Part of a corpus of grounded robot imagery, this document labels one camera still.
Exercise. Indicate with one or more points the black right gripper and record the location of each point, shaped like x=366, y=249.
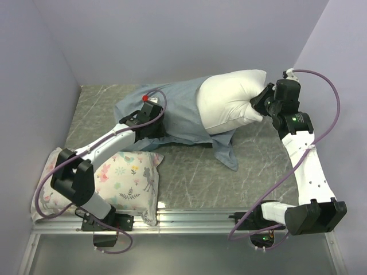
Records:
x=257, y=101

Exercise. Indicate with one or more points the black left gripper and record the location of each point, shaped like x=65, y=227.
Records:
x=159, y=132

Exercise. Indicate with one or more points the blue-grey pillowcase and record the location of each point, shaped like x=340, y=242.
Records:
x=181, y=120

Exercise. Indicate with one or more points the white pillow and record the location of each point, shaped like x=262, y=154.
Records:
x=223, y=100

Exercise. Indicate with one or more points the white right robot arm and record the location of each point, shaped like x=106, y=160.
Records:
x=318, y=210

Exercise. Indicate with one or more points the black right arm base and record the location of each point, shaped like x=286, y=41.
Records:
x=254, y=222

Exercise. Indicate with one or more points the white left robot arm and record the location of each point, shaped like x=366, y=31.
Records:
x=73, y=176

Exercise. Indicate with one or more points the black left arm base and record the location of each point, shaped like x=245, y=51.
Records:
x=106, y=226

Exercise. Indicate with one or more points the floral patterned pillow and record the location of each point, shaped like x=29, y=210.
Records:
x=128, y=180

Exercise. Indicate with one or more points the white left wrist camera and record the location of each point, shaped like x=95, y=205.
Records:
x=152, y=99

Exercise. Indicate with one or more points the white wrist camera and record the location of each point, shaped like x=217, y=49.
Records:
x=152, y=99
x=290, y=75

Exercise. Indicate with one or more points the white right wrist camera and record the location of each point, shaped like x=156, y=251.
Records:
x=290, y=75

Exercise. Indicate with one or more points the aluminium frame rail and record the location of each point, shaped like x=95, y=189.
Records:
x=169, y=221

